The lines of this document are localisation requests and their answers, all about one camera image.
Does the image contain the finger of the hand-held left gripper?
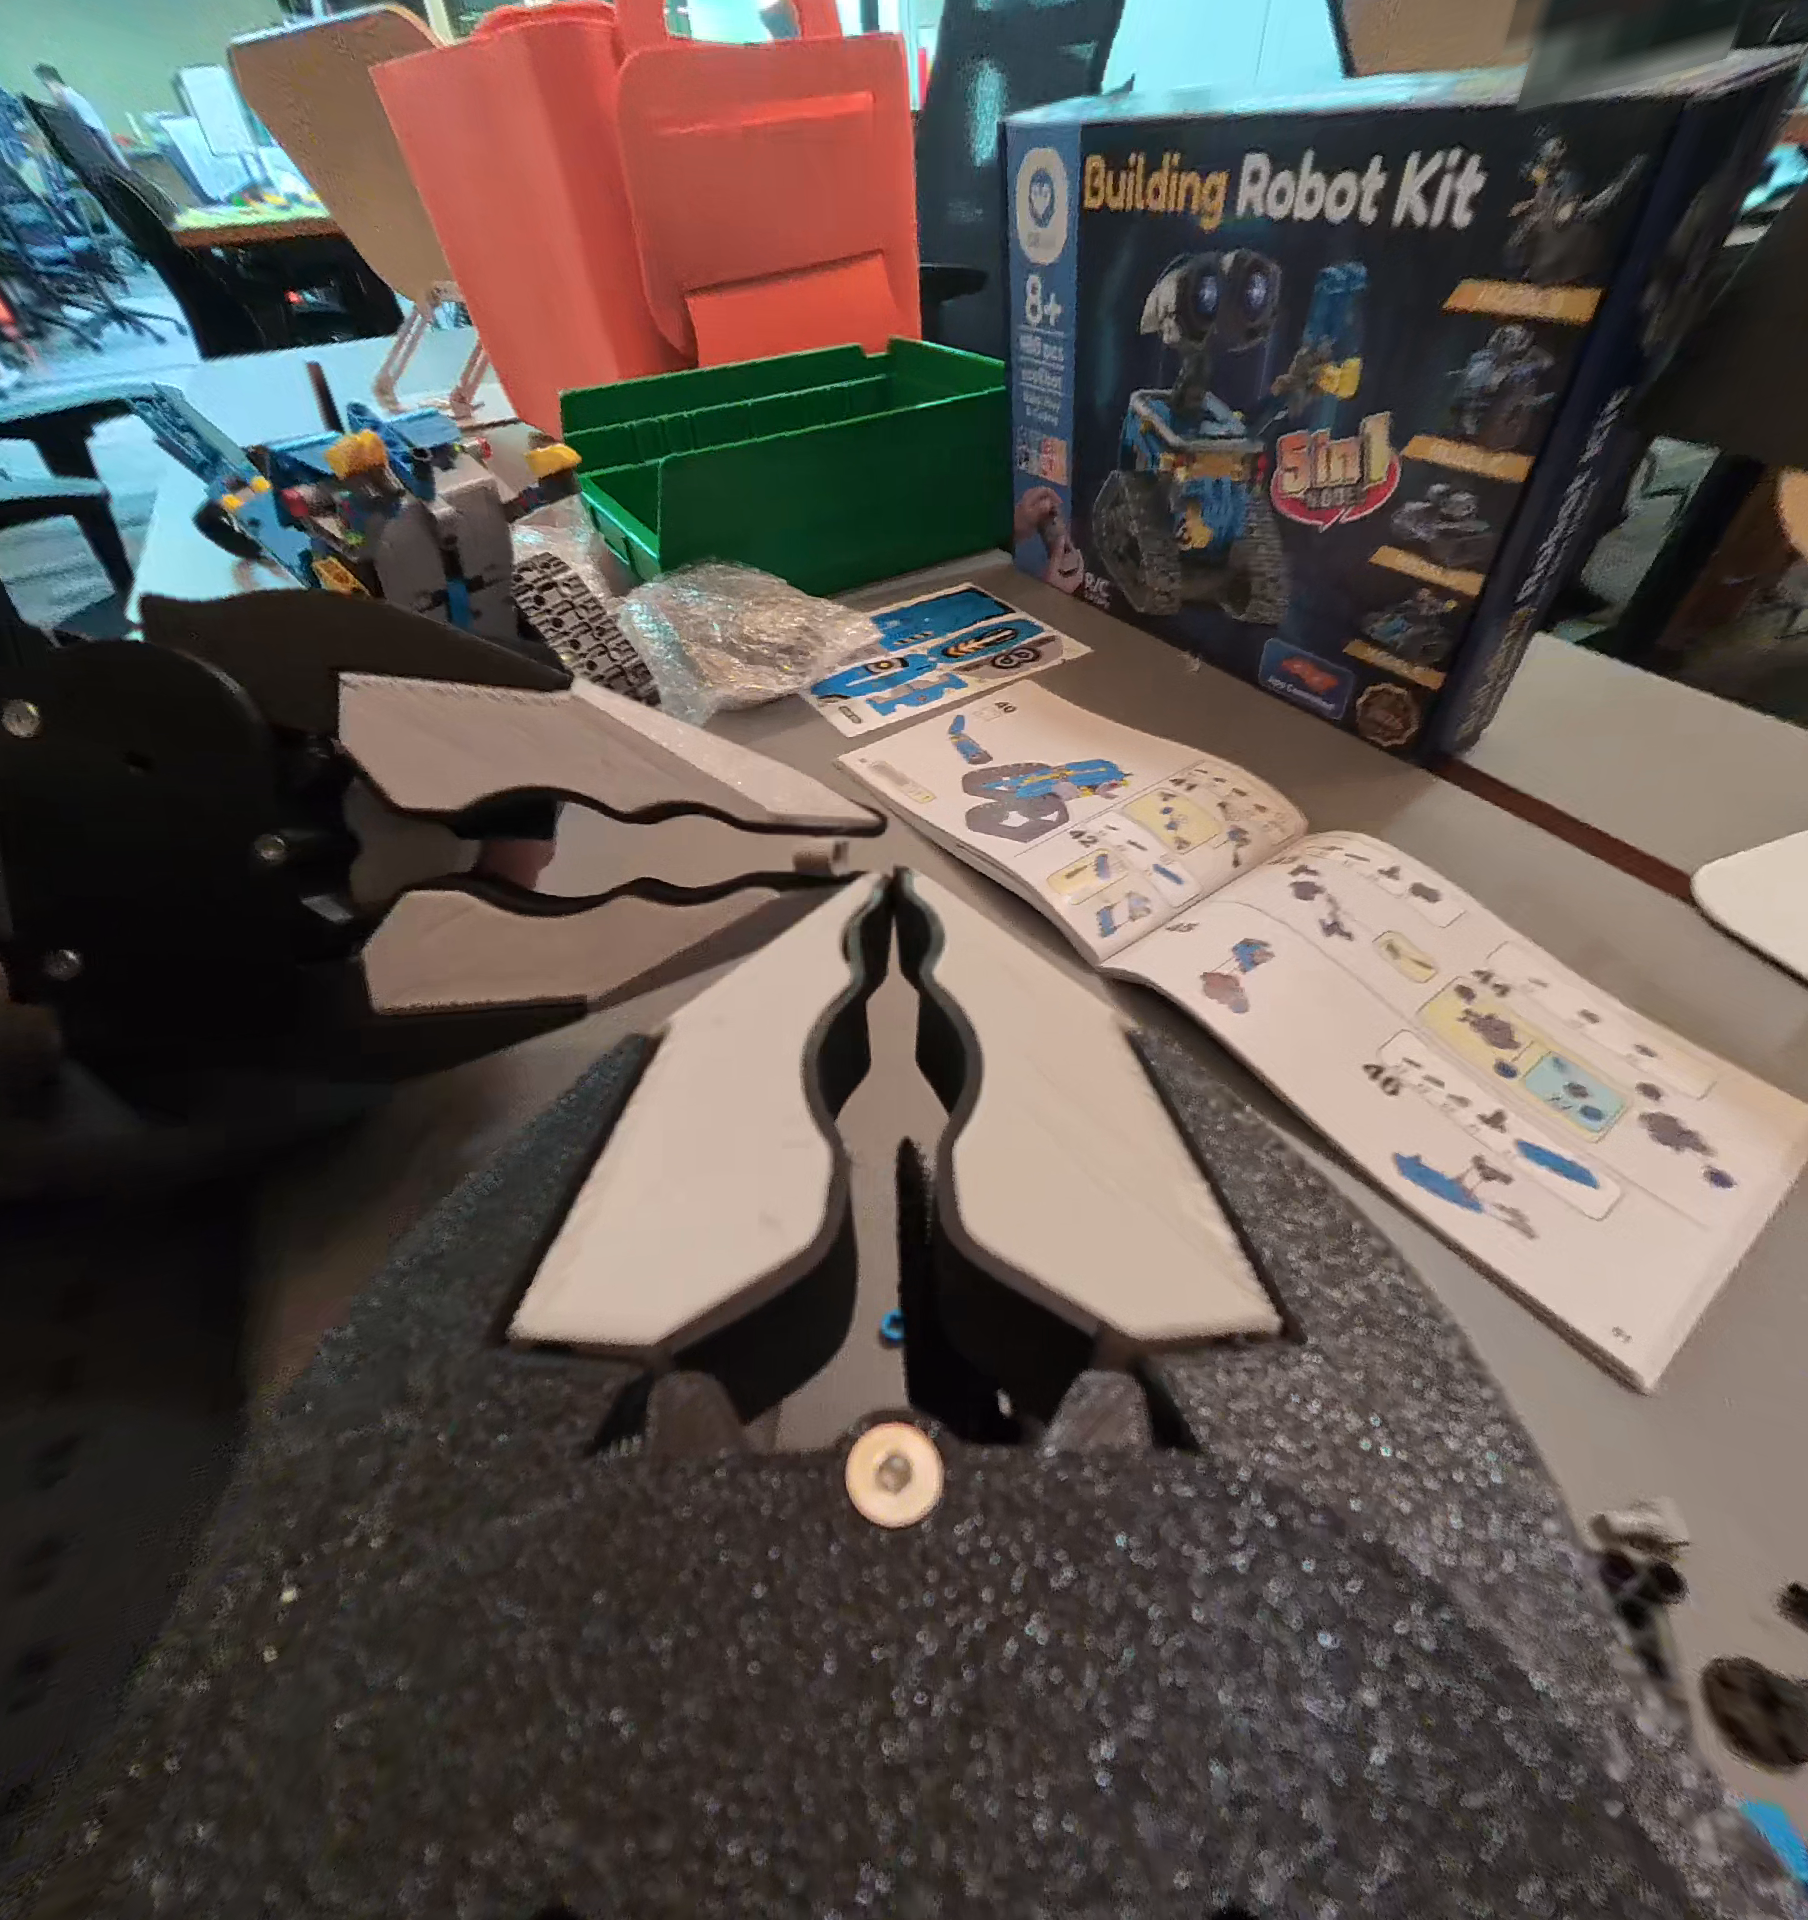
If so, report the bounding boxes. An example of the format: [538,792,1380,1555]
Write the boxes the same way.
[337,673,888,839]
[360,862,884,1017]

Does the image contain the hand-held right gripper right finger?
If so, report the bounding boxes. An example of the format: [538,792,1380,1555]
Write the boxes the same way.
[891,867,1286,1427]

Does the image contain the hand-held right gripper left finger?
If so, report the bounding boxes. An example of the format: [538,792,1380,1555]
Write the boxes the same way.
[507,871,893,1427]

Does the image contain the grey desk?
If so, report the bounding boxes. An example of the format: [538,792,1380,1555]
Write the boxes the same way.
[0,338,1808,1920]

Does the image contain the clear plastic bag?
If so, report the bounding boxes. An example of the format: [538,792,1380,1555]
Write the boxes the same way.
[511,502,884,725]

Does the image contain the blue toy robot model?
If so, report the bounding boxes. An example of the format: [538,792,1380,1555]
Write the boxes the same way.
[191,382,658,709]

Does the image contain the open instruction booklet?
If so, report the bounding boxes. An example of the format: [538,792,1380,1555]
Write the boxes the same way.
[835,684,1808,1394]

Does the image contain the black office chair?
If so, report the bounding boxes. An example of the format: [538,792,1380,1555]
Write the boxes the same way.
[0,382,171,631]
[918,0,1131,349]

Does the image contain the green storage bin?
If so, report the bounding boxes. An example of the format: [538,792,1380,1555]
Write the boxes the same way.
[559,338,1015,601]

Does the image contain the blue sticker sheet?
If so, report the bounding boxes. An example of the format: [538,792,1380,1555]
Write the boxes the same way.
[802,581,1094,739]

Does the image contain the orange felt bag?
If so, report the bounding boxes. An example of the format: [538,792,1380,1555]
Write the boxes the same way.
[368,0,925,438]

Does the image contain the white folding stand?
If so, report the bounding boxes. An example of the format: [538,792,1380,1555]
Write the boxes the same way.
[1692,848,1808,1025]

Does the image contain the dark blue toy box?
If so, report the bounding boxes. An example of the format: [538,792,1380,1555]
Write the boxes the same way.
[1002,47,1808,771]

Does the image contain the pile of small building pieces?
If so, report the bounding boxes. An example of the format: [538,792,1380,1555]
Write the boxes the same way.
[1585,1499,1808,1920]

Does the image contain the black partition panel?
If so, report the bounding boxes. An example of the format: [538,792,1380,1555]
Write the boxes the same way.
[1640,60,1808,482]

